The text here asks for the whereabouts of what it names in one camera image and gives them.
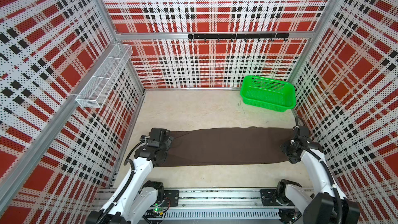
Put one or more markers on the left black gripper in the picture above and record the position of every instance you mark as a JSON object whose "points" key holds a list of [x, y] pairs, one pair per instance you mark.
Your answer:
{"points": [[168, 139]]}

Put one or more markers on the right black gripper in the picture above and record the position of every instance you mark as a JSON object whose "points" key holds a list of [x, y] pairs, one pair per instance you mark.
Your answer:
{"points": [[292, 159]]}

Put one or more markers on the brown trousers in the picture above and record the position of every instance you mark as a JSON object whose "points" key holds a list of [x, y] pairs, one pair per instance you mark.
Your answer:
{"points": [[227, 146]]}

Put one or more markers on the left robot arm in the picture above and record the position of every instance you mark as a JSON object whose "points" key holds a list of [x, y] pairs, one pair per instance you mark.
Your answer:
{"points": [[135, 199]]}

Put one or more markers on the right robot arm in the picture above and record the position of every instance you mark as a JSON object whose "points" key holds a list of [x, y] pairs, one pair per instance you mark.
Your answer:
{"points": [[329, 205]]}

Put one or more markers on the green plastic basket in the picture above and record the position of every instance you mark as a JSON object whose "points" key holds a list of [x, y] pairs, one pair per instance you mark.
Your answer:
{"points": [[268, 93]]}

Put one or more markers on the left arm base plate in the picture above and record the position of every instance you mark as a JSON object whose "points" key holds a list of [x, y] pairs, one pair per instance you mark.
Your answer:
{"points": [[170, 199]]}

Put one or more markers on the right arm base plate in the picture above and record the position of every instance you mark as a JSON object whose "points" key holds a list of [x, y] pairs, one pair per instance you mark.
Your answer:
{"points": [[269, 198]]}

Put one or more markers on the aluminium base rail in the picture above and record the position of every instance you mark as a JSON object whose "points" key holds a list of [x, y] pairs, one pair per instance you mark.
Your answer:
{"points": [[220, 198]]}

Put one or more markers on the white wire mesh shelf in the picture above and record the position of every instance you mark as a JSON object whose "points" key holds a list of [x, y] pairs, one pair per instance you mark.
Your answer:
{"points": [[96, 91]]}

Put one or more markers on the black hook rail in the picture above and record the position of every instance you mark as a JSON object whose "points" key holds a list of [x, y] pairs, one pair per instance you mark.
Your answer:
{"points": [[270, 36]]}

